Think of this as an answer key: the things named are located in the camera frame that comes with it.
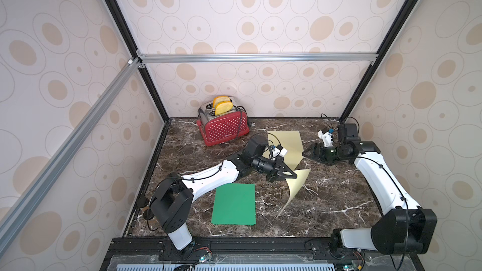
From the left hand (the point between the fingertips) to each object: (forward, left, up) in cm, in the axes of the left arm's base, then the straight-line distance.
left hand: (299, 180), depth 65 cm
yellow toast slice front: (+44, +31, -6) cm, 54 cm away
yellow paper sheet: (+39, -9, -28) cm, 49 cm away
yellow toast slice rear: (+51, +33, -7) cm, 61 cm away
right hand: (+15, -8, -7) cm, 18 cm away
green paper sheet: (+1, +24, -27) cm, 36 cm away
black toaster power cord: (+42, +22, -11) cm, 49 cm away
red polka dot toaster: (+36, +31, -13) cm, 49 cm away
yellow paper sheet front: (0, +1, -3) cm, 3 cm away
